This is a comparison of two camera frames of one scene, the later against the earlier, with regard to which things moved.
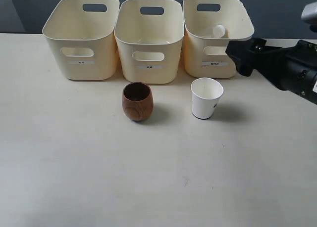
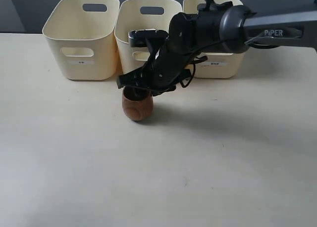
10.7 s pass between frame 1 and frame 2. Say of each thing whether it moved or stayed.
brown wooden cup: stayed
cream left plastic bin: stayed
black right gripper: moved
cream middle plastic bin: stayed
